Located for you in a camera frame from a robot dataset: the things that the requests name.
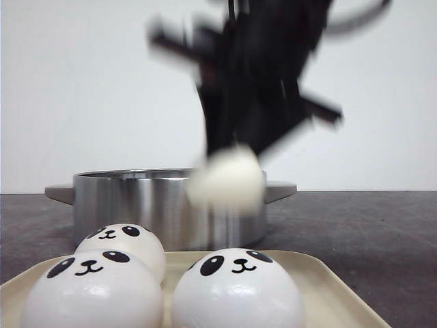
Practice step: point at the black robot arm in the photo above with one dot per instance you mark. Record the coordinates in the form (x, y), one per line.
(305, 20)

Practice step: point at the white panda bun pink bow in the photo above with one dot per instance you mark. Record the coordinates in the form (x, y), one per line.
(231, 179)

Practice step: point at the stainless steel steamer pot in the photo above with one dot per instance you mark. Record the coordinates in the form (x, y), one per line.
(156, 199)

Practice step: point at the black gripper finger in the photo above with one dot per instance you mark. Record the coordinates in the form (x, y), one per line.
(220, 109)
(265, 129)

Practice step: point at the cream plastic tray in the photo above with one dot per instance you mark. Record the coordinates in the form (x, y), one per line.
(329, 302)

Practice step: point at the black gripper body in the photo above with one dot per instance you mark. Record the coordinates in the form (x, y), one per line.
(260, 64)

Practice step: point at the white panda bun red bow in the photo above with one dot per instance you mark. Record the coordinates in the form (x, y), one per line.
(132, 238)

